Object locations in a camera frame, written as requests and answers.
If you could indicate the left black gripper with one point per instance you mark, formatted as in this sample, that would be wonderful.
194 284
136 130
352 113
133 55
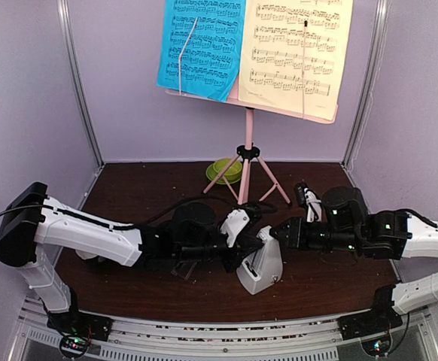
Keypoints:
241 252

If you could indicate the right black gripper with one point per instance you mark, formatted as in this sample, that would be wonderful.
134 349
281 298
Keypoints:
296 228

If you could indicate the grey metronome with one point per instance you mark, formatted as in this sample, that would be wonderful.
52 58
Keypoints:
263 268

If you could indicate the clear metronome front cover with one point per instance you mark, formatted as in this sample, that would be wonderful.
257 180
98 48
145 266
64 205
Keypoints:
184 270

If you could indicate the pink music stand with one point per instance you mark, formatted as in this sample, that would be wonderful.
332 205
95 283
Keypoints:
248 152

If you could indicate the yellow paper sheet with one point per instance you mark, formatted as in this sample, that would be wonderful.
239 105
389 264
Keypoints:
293 56

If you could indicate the blue sheet music paper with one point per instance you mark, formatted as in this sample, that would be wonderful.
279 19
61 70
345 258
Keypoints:
201 47

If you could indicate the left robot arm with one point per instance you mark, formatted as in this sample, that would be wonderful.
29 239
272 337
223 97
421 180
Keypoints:
193 234

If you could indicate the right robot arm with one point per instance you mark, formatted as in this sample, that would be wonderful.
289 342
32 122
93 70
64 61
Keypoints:
396 234

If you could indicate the green bowl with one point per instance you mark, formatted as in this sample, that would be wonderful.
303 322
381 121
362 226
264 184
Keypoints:
234 172

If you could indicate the white bowl dark outside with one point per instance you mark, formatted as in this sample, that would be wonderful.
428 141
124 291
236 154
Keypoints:
89 256

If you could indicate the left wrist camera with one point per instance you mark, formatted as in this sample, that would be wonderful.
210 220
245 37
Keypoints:
238 220

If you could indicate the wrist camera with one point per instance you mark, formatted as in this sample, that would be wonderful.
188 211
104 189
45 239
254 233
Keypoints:
238 220
309 201

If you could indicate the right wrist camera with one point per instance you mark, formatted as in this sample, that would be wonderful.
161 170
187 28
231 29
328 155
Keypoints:
309 201

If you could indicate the aluminium front rail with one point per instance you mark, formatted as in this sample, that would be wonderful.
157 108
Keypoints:
313 338

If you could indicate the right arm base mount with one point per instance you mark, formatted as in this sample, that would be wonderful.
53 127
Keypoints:
373 328

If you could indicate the right frame post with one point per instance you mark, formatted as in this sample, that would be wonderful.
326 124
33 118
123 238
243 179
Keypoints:
380 28

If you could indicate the frame post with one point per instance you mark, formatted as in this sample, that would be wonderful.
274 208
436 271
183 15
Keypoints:
77 83
380 28

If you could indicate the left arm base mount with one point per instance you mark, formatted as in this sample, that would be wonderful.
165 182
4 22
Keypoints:
77 331

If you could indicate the left frame post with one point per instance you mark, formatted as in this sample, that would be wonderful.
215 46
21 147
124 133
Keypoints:
77 83

